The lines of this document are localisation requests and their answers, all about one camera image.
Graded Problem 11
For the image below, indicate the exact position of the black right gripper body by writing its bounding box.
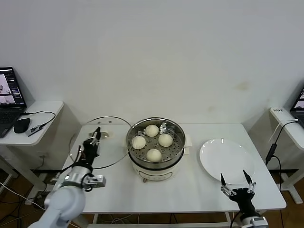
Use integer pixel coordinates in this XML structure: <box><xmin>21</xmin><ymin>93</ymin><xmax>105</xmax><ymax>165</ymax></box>
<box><xmin>229</xmin><ymin>187</ymin><xmax>257</xmax><ymax>214</ymax></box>

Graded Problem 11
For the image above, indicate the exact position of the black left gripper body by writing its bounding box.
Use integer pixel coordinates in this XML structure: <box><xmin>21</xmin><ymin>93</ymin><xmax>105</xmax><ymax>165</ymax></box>
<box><xmin>79</xmin><ymin>138</ymin><xmax>100</xmax><ymax>164</ymax></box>

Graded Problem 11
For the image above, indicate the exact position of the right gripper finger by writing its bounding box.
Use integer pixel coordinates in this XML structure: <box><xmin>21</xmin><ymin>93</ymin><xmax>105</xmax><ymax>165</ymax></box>
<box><xmin>220</xmin><ymin>172</ymin><xmax>236</xmax><ymax>197</ymax></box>
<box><xmin>242</xmin><ymin>169</ymin><xmax>257</xmax><ymax>194</ymax></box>

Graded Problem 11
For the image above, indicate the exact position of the glass lid with cream handle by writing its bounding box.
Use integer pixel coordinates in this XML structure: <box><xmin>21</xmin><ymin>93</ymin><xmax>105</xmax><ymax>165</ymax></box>
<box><xmin>68</xmin><ymin>115</ymin><xmax>133</xmax><ymax>170</ymax></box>

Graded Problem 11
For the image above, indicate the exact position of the white steamed baozi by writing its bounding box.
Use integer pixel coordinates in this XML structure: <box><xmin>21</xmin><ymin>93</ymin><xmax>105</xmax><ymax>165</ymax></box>
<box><xmin>132</xmin><ymin>135</ymin><xmax>147</xmax><ymax>150</ymax></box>
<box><xmin>145</xmin><ymin>124</ymin><xmax>159</xmax><ymax>137</ymax></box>
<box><xmin>158</xmin><ymin>133</ymin><xmax>173</xmax><ymax>147</ymax></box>
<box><xmin>146</xmin><ymin>149</ymin><xmax>162</xmax><ymax>163</ymax></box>

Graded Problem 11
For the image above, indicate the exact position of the perforated steel steamer basket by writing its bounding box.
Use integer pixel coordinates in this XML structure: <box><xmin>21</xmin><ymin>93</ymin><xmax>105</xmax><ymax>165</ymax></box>
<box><xmin>125</xmin><ymin>116</ymin><xmax>186</xmax><ymax>165</ymax></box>

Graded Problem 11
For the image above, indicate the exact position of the white round plate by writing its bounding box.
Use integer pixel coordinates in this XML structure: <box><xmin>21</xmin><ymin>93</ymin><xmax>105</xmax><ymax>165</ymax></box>
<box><xmin>199</xmin><ymin>138</ymin><xmax>256</xmax><ymax>185</ymax></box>

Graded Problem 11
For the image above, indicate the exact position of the white side table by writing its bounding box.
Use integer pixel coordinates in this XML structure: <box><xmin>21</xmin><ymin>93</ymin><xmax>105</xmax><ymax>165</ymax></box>
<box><xmin>0</xmin><ymin>101</ymin><xmax>65</xmax><ymax>199</ymax></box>
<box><xmin>269</xmin><ymin>106</ymin><xmax>304</xmax><ymax>205</ymax></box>

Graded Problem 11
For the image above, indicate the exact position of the grey usb hub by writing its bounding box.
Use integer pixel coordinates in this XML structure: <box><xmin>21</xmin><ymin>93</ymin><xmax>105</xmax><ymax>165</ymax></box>
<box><xmin>27</xmin><ymin>125</ymin><xmax>45</xmax><ymax>137</ymax></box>

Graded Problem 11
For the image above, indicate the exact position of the cream electric cooker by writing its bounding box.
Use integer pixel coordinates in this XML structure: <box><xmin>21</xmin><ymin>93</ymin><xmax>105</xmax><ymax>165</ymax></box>
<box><xmin>121</xmin><ymin>133</ymin><xmax>192</xmax><ymax>183</ymax></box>

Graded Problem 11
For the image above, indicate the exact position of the black computer mouse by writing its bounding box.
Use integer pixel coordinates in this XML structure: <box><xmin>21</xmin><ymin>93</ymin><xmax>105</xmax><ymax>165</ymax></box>
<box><xmin>13</xmin><ymin>118</ymin><xmax>32</xmax><ymax>134</ymax></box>

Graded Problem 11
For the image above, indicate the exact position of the black open laptop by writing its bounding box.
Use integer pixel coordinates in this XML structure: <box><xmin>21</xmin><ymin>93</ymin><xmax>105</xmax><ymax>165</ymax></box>
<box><xmin>0</xmin><ymin>66</ymin><xmax>27</xmax><ymax>139</ymax></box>
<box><xmin>289</xmin><ymin>86</ymin><xmax>304</xmax><ymax>126</ymax></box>

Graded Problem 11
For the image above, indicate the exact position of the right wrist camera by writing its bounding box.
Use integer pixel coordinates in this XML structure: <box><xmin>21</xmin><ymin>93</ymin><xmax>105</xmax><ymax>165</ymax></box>
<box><xmin>251</xmin><ymin>216</ymin><xmax>269</xmax><ymax>228</ymax></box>

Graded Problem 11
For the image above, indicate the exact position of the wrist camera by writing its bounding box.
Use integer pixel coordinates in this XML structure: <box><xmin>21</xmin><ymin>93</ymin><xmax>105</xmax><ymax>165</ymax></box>
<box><xmin>251</xmin><ymin>216</ymin><xmax>269</xmax><ymax>228</ymax></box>
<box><xmin>89</xmin><ymin>175</ymin><xmax>107</xmax><ymax>188</ymax></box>

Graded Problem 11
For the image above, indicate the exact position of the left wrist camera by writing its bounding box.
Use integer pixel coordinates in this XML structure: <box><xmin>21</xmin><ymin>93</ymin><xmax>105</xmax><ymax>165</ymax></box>
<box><xmin>89</xmin><ymin>175</ymin><xmax>107</xmax><ymax>188</ymax></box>

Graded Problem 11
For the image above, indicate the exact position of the black power cable with adapter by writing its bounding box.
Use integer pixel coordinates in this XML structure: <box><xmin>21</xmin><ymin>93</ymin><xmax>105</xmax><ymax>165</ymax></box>
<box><xmin>265</xmin><ymin>120</ymin><xmax>297</xmax><ymax>192</ymax></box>

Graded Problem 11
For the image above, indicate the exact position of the black usb cable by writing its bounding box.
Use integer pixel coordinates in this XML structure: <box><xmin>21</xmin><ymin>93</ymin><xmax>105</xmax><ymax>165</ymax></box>
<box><xmin>20</xmin><ymin>111</ymin><xmax>57</xmax><ymax>128</ymax></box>

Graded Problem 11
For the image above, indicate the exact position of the white thin cable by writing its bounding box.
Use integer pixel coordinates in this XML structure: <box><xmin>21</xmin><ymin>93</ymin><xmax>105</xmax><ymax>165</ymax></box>
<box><xmin>268</xmin><ymin>118</ymin><xmax>299</xmax><ymax>144</ymax></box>

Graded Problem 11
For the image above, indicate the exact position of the white floor cable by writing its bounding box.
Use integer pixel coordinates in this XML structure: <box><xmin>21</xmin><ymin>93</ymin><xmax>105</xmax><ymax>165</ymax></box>
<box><xmin>0</xmin><ymin>181</ymin><xmax>47</xmax><ymax>212</ymax></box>

